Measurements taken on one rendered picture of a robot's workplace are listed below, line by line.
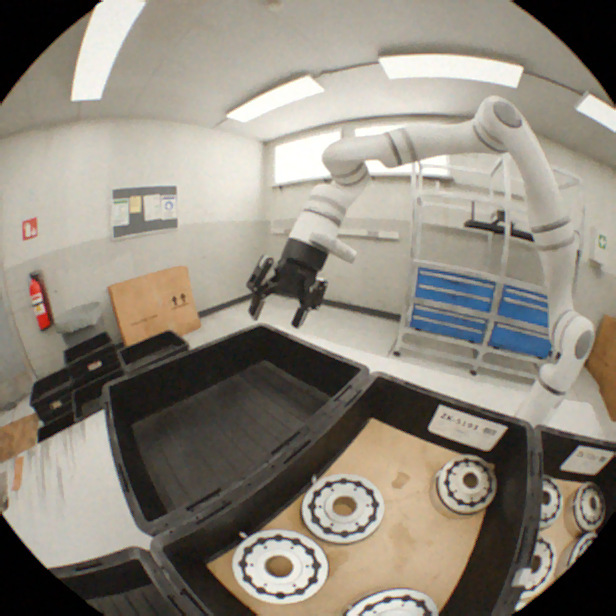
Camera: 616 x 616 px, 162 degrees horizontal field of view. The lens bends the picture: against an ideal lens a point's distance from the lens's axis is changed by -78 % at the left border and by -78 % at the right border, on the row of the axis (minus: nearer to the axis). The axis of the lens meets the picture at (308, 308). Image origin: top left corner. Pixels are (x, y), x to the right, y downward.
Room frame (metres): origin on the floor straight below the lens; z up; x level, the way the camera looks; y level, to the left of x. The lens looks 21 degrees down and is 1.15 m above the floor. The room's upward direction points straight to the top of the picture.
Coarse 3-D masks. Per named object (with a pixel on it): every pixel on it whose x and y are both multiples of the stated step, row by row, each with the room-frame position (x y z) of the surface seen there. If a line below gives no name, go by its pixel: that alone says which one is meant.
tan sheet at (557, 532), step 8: (560, 480) -0.02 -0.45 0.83; (560, 488) -0.04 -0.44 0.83; (568, 488) -0.05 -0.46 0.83; (576, 488) -0.07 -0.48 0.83; (568, 496) -0.07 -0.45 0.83; (560, 520) -0.09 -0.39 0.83; (552, 528) -0.09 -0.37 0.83; (560, 528) -0.11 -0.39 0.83; (552, 536) -0.10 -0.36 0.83; (560, 536) -0.12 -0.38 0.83; (568, 536) -0.13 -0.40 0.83; (560, 544) -0.13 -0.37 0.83; (568, 544) -0.15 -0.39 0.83; (560, 552) -0.15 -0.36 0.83; (552, 576) -0.17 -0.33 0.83; (520, 600) -0.17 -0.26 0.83; (528, 600) -0.18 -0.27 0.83
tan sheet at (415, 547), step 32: (352, 448) 0.20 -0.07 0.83; (384, 448) 0.19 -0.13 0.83; (416, 448) 0.18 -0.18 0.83; (384, 480) 0.13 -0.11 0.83; (416, 480) 0.12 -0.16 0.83; (288, 512) 0.09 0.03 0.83; (384, 512) 0.08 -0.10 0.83; (416, 512) 0.07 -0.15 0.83; (480, 512) 0.02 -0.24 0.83; (320, 544) 0.04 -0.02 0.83; (384, 544) 0.03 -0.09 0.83; (416, 544) 0.02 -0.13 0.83; (448, 544) 0.00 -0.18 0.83; (224, 576) -0.02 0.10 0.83; (352, 576) -0.01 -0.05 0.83; (384, 576) -0.02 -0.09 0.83; (416, 576) -0.03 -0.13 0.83; (448, 576) -0.05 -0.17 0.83; (256, 608) -0.06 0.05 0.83; (288, 608) -0.06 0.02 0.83; (320, 608) -0.06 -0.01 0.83
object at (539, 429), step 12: (540, 432) 0.07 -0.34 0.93; (552, 432) 0.06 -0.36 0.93; (564, 432) 0.04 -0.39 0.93; (540, 444) 0.05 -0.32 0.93; (588, 444) -0.01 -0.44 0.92; (600, 444) -0.04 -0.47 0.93; (612, 444) -0.06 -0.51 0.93; (540, 456) 0.04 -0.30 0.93; (540, 468) 0.02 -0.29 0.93; (540, 480) 0.01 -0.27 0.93; (540, 492) -0.01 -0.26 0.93; (540, 504) -0.02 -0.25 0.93; (540, 516) -0.04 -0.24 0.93; (528, 540) -0.05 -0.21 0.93; (528, 552) -0.06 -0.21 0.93; (528, 564) -0.08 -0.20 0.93; (516, 588) -0.10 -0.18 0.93; (516, 600) -0.11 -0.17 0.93; (504, 612) -0.11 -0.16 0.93
